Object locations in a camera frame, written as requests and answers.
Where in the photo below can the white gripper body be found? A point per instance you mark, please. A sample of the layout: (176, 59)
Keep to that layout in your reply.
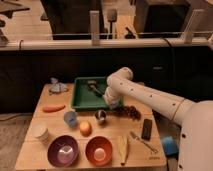
(111, 98)

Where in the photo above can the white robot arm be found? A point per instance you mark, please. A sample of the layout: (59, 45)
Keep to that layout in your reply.
(195, 118)

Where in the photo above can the metal brush in tray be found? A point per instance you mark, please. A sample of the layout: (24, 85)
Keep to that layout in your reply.
(92, 86)

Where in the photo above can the green plastic tray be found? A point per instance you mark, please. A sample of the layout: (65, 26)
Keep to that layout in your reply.
(83, 99)

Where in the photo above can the black rectangular sponge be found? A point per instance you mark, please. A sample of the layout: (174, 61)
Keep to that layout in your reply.
(147, 129)

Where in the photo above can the small metal cup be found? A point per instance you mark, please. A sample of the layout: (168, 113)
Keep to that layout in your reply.
(100, 116)

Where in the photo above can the dark grape bunch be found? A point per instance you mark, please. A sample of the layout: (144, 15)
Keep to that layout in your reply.
(129, 111)

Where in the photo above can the yellow orange fruit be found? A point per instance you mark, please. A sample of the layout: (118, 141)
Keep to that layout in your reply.
(85, 128)

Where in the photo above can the wooden table top board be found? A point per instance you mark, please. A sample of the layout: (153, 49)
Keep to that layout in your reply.
(33, 154)

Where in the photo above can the silver fork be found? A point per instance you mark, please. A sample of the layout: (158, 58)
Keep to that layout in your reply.
(134, 136)

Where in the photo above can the light blue cup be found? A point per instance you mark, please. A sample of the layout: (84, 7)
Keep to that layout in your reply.
(70, 118)

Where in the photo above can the orange bowl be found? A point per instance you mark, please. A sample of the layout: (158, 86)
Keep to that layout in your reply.
(99, 151)

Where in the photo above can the purple bowl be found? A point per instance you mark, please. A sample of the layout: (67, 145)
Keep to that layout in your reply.
(63, 151)

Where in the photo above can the blue object beside table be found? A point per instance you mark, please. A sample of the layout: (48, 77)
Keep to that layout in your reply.
(169, 146)

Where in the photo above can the white paper cup stack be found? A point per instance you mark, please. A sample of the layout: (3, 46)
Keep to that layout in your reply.
(40, 132)

